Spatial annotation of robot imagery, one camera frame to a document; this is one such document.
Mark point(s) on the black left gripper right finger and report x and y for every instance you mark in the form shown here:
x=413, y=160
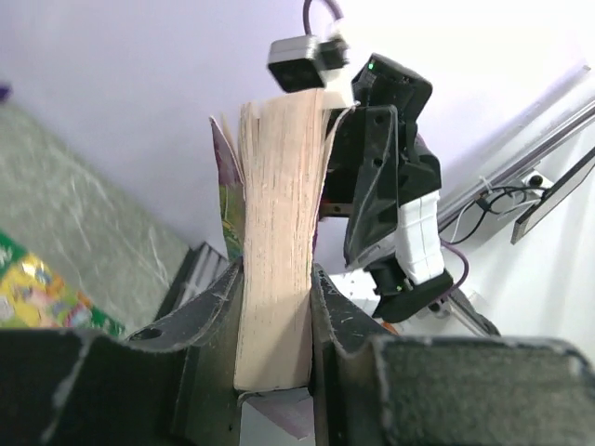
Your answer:
x=372, y=387

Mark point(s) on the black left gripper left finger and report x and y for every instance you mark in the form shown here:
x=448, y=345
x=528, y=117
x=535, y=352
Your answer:
x=170, y=383

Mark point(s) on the purple 117-storey treehouse book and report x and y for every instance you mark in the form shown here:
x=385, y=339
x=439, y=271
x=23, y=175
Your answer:
x=271, y=178

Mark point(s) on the aluminium frame rail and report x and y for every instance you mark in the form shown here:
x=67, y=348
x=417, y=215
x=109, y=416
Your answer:
x=550, y=122

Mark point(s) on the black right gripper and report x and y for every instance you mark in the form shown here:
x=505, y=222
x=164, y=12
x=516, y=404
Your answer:
x=378, y=160

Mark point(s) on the green 104-storey treehouse book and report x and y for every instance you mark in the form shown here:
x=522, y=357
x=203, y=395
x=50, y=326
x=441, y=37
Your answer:
x=35, y=296

